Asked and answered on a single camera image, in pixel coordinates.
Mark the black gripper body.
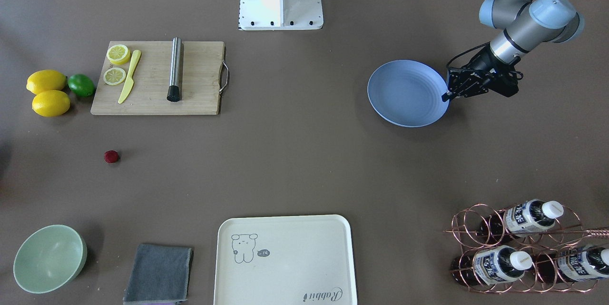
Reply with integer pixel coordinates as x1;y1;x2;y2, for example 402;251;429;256
446;46;523;97

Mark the red strawberry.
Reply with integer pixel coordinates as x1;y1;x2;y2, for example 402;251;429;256
104;150;120;164

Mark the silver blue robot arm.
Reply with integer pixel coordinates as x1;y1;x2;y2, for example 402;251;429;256
442;0;585;102

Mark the blue plate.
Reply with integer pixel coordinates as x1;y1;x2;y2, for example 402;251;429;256
367;60;450;128

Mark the dark drink bottle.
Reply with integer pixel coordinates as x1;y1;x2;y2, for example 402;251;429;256
533;245;609;284
477;199;565;245
450;245;533;287

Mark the cream rabbit tray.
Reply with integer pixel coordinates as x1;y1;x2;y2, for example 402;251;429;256
214;214;358;305

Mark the wooden cutting board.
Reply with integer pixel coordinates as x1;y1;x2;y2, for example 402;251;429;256
90;41;226;116

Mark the steel muddler black tip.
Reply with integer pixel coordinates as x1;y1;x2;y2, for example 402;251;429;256
166;37;182;102

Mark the yellow plastic knife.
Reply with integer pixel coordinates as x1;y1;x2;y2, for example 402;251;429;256
118;49;141;104

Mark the lemon half thick slice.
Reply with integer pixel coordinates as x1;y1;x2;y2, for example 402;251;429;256
106;44;131;66

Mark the grey folded cloth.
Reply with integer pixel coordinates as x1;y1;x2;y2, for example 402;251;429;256
123;244;192;305

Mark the green lime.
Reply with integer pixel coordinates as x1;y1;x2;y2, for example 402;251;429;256
67;74;96;97

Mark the yellow lemon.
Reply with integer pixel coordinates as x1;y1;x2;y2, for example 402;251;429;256
32;90;70;117
26;69;67;95

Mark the green bowl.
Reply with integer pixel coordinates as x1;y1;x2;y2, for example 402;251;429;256
13;225;88;294

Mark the copper wire bottle rack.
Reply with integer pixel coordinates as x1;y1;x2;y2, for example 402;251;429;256
446;204;608;294

